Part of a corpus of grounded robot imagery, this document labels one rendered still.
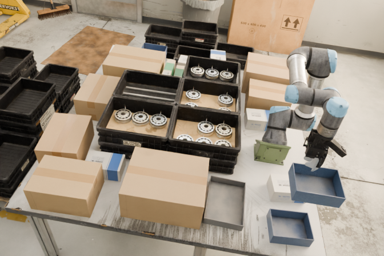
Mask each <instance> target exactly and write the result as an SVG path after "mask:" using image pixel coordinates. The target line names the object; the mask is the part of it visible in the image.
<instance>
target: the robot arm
mask: <svg viewBox="0 0 384 256"><path fill-rule="evenodd" d="M286 64H287V68H288V69H289V82H290V85H288V86H287V87H286V91H285V101H286V102H288V103H292V104H299V106H297V107H296V108H295V110H292V109H290V107H288V106H272V107H271V108H270V112H269V118H268V123H267V129H266V131H265V133H264V135H263V137H262V141H263V142H267V143H272V144H276V145H284V146H287V136H286V129H287V128H289V129H296V130H302V131H311V132H310V134H309V137H306V140H307V144H305V143H306V140H305V142H304V144H303V146H304V147H306V151H305V156H304V160H306V161H308V162H306V163H305V166H307V167H310V168H312V170H311V171H315V170H317V169H318V168H320V167H321V166H322V165H323V163H324V161H325V159H326V157H327V154H328V149H329V147H330V148H331V149H332V150H334V151H335V152H336V153H337V154H338V155H339V156H340V157H342V158H343V157H344V156H346V155H347V153H346V149H345V148H344V147H343V146H341V145H340V144H339V143H338V142H337V141H336V140H335V139H334V137H335V135H336V133H337V131H338V129H339V127H340V125H341V123H342V121H343V119H344V117H345V115H346V114H347V110H348V108H349V103H348V102H347V101H346V100H345V99H343V98H341V96H340V93H339V92H338V90H337V89H336V88H334V87H326V88H324V89H322V90H321V88H322V85H323V83H324V80H325V78H328V77H329V75H330V73H335V70H336V67H337V52H336V51H335V50H330V49H321V48H316V47H307V46H304V47H299V48H297V49H295V50H293V51H292V52H291V53H290V54H289V56H288V58H287V61H286ZM306 70H307V73H308V78H307V77H306ZM315 107H320V108H323V114H322V117H321V120H320V122H319V124H318V126H317V129H314V126H315V122H316V120H317V115H316V113H315V111H314V108H315Z"/></svg>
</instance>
